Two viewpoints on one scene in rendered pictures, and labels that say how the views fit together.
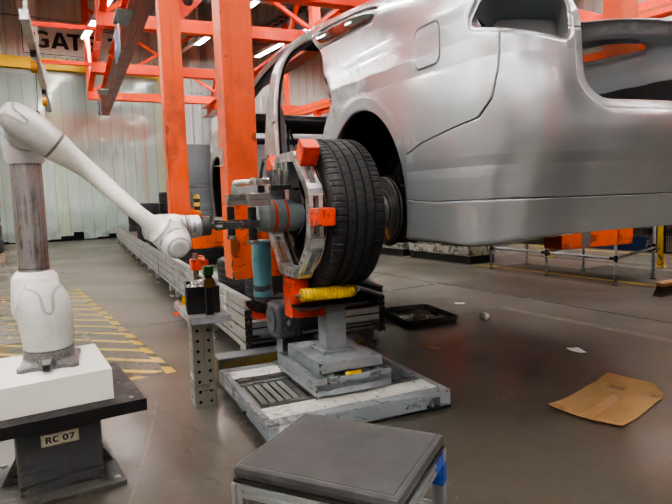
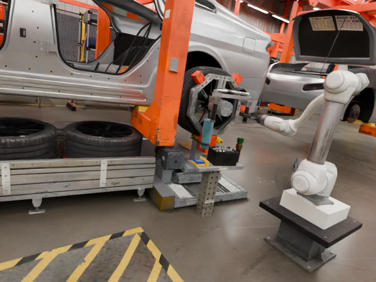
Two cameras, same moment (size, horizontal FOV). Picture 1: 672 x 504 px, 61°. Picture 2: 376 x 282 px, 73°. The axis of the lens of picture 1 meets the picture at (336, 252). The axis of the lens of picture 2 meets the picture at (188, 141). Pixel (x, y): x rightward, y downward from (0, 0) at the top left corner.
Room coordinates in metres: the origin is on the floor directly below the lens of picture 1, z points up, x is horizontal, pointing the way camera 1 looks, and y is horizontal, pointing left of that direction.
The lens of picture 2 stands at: (3.00, 2.50, 1.12)
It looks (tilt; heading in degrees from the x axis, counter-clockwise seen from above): 15 degrees down; 263
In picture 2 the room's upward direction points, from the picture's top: 9 degrees clockwise
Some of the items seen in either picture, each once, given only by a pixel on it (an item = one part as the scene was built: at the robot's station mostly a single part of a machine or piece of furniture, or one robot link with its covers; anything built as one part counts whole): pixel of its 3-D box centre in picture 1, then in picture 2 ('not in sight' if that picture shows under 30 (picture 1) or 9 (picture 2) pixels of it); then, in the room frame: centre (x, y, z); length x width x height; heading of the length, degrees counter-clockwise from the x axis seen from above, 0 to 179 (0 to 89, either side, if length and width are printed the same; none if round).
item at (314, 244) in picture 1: (293, 215); (215, 105); (2.53, 0.18, 0.85); 0.54 x 0.07 x 0.54; 24
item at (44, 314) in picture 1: (45, 313); (322, 177); (1.88, 0.97, 0.57); 0.18 x 0.16 x 0.22; 35
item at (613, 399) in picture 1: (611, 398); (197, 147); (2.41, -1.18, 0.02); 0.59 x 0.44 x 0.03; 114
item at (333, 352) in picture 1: (332, 328); (196, 153); (2.60, 0.03, 0.32); 0.40 x 0.30 x 0.28; 24
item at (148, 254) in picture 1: (157, 244); not in sight; (9.47, 2.95, 0.20); 6.82 x 0.86 x 0.39; 24
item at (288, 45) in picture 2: not in sight; (294, 59); (0.17, -3.50, 1.75); 0.68 x 0.16 x 2.46; 114
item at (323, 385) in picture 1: (331, 367); (191, 170); (2.62, 0.04, 0.13); 0.50 x 0.36 x 0.10; 24
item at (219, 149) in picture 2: (201, 295); (222, 155); (2.48, 0.59, 0.51); 0.20 x 0.14 x 0.13; 16
